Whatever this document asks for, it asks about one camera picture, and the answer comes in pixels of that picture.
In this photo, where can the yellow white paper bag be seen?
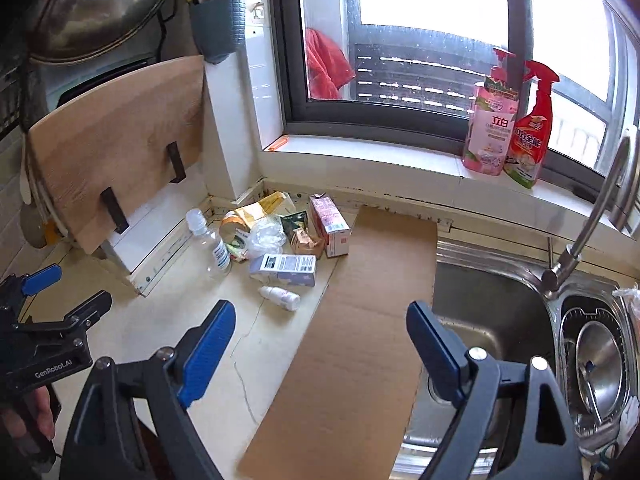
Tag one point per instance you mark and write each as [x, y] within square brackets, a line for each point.
[274, 204]

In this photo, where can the brown cardboard sheet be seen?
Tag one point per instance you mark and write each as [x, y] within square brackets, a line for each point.
[345, 402]

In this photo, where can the person's left hand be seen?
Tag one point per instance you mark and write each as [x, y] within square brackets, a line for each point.
[42, 416]

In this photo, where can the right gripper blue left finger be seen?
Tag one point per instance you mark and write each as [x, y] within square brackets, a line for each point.
[177, 376]

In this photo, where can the wooden cutting board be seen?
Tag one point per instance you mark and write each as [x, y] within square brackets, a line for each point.
[104, 154]

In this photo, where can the steel pot lid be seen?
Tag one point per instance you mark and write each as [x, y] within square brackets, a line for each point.
[69, 31]

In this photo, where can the small white spray bottle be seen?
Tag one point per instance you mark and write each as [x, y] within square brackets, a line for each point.
[283, 298]

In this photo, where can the blue utensil holder cup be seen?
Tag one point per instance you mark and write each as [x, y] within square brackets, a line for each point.
[218, 28]

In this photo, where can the red cloth outside window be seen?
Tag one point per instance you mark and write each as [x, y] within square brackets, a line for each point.
[328, 69]

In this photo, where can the steel bowl in sink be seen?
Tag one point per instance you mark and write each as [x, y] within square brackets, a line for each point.
[599, 370]

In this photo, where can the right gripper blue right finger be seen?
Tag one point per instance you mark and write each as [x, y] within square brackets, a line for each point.
[467, 378]

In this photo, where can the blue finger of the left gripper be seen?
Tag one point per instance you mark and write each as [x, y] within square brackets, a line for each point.
[88, 313]
[33, 284]

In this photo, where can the pink white carton box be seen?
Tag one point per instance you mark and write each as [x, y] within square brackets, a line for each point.
[330, 225]

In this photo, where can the stainless steel sink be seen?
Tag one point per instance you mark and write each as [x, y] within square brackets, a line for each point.
[495, 301]

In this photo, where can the pink dish soap bottle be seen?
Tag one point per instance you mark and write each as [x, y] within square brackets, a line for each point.
[491, 120]

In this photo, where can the steel gooseneck faucet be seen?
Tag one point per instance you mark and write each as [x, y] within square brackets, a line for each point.
[620, 189]

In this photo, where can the green snack packet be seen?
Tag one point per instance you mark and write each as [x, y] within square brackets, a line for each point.
[292, 222]

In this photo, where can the blue white medicine box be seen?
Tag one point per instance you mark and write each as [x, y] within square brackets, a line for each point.
[291, 270]

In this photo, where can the red spray cleaner bottle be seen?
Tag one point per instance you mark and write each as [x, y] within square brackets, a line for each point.
[531, 134]

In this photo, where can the clear plastic bottle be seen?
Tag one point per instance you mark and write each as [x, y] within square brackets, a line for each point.
[210, 245]

